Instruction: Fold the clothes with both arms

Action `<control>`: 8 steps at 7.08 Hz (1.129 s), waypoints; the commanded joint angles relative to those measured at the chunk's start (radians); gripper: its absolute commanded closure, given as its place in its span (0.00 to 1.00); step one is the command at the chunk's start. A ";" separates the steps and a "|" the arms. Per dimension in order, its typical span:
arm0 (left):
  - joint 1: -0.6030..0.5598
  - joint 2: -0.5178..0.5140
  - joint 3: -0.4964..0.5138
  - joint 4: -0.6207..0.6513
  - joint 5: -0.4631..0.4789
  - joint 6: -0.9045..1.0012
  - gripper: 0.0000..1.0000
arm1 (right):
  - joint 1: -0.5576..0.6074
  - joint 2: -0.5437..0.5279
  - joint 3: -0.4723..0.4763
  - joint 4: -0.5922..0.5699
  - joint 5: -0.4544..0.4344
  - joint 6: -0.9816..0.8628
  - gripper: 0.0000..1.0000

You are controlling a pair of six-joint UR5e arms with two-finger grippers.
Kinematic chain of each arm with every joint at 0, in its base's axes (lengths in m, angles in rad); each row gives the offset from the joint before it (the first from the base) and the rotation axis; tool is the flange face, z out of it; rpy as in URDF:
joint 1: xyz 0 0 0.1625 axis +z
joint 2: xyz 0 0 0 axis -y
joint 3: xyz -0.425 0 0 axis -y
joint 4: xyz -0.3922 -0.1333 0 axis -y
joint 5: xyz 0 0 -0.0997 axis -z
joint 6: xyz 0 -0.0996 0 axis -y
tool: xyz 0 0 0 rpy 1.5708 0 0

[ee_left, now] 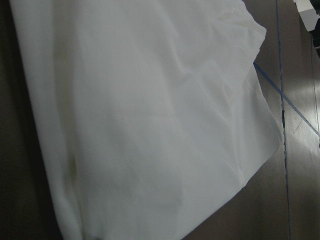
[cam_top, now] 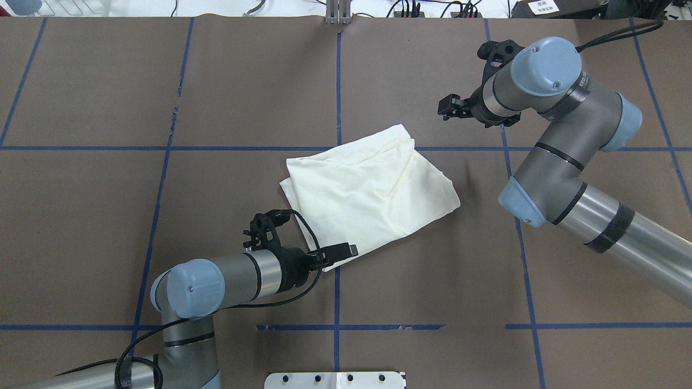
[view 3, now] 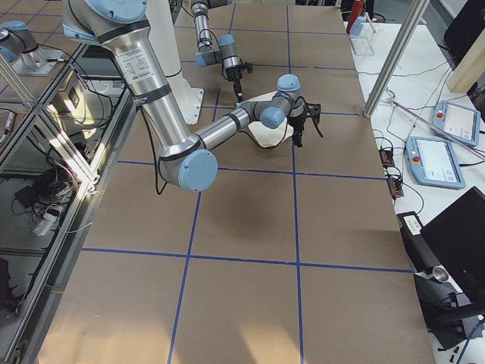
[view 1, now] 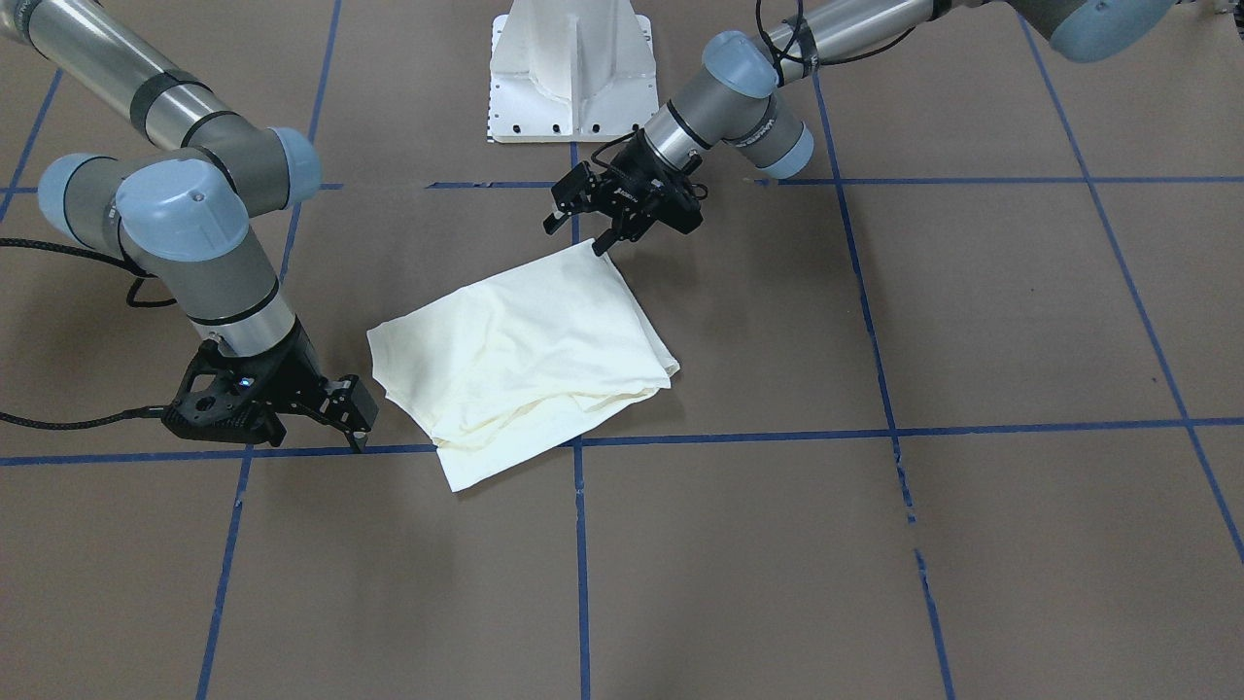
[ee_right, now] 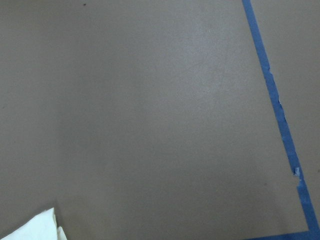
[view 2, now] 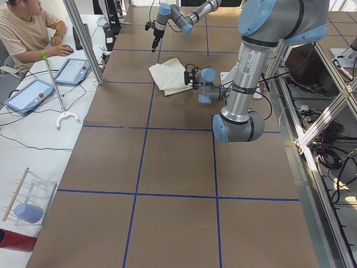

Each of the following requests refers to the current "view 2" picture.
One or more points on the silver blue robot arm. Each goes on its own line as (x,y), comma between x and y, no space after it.
(262,24)
(184,22)

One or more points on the far blue teach pendant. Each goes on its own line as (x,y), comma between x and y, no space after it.
(72,72)

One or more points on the blue teach pendant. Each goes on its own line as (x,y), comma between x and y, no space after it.
(29,97)
(72,72)

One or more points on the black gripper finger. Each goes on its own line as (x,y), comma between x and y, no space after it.
(155,45)

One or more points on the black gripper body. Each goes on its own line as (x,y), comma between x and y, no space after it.
(157,34)
(192,78)

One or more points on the clear acrylic rack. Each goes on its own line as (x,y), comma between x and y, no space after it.
(36,191)

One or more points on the wooden stick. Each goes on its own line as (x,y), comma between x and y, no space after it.
(15,194)

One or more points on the black power adapter box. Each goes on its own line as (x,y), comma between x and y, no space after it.
(109,39)

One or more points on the blue plastic cup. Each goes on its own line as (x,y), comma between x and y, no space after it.
(29,213)

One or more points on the red cylinder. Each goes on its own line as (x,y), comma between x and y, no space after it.
(16,241)

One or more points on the metal reacher grabber tool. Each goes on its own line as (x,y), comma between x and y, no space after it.
(64,114)

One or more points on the person in beige shirt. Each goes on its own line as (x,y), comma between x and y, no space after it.
(27,30)

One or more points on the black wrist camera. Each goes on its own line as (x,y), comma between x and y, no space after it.
(149,25)
(190,74)

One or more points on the cream long sleeve shirt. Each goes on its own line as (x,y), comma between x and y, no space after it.
(169,77)

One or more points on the near blue teach pendant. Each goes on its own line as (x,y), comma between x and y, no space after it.
(29,97)

